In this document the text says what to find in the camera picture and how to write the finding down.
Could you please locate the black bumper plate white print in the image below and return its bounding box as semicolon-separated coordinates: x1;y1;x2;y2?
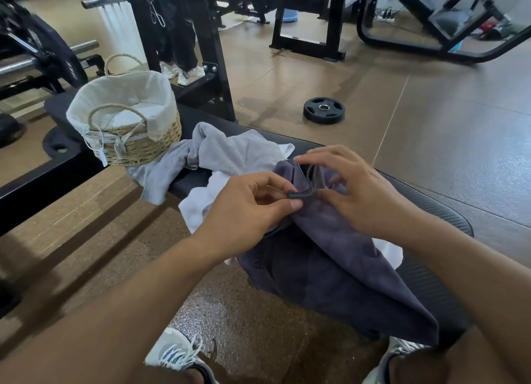
23;14;89;89

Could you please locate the person's right white shoe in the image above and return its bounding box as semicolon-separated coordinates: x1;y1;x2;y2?
363;336;432;384

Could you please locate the person's left white shoe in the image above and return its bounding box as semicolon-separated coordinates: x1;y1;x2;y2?
144;326;218;384

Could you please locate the black bench press frame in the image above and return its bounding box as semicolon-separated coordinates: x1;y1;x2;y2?
199;0;348;62

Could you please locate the black steel squat rack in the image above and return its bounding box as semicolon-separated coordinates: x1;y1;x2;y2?
81;0;236;122

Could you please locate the person's white shoe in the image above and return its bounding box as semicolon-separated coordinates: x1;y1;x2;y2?
144;326;218;384
363;336;432;384

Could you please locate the person's left leg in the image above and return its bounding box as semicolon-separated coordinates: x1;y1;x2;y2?
128;365;204;384

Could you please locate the dark purple towel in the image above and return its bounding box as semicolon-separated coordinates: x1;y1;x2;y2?
236;158;440;347

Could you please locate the black rubber weight plate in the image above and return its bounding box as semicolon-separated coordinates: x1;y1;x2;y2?
0;113;24;148
303;96;346;125

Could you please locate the person's right leg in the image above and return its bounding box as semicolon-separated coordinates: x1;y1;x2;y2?
388;329;494;384

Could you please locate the white towel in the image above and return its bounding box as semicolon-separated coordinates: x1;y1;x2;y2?
97;101;169;127
178;143;404;271

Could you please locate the person's right forearm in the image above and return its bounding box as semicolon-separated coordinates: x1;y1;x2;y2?
398;213;531;384

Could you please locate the person's right hand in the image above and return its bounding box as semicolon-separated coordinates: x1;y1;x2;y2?
293;144;420;241

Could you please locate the large black weight plate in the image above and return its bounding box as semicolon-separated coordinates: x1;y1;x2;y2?
41;126;90;158

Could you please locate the black padded weight bench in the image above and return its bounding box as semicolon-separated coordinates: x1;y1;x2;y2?
43;88;475;347

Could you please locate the black barbell stand frame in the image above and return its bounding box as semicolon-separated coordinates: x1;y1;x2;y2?
0;0;107;103

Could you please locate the person's left forearm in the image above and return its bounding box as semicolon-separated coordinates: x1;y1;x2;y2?
0;236;231;384

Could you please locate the black steel base beam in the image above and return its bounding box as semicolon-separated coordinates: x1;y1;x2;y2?
0;149;105;237

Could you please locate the woven basket with white liner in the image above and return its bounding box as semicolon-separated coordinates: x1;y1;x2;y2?
65;53;183;168

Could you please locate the person's left hand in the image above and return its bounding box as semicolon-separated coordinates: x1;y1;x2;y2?
192;171;304;264

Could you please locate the person's leg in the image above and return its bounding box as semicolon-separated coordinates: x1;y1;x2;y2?
388;329;494;384
128;365;204;384

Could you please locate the light grey towel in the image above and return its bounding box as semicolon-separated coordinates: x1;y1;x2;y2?
126;121;296;206

